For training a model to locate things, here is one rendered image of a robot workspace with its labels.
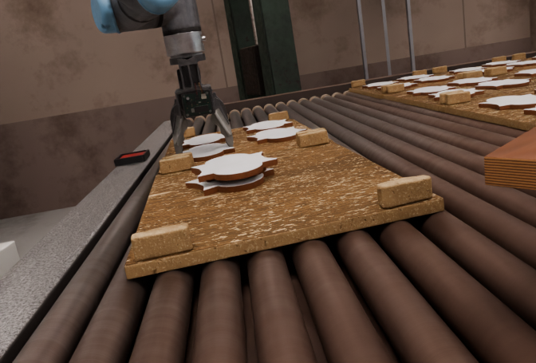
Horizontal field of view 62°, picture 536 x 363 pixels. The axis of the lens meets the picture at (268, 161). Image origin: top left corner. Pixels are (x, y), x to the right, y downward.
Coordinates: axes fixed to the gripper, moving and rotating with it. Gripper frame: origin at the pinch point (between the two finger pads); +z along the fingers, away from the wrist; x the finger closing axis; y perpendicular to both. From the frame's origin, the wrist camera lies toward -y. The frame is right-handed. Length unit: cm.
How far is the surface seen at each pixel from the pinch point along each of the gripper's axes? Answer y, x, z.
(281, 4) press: -234, 67, -44
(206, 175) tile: 31.5, 0.0, -3.0
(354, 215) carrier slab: 51, 16, -1
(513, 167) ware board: 73, 18, -11
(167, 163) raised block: 12.7, -7.1, -1.5
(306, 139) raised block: 12.3, 19.6, -1.3
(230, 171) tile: 33.0, 3.6, -3.3
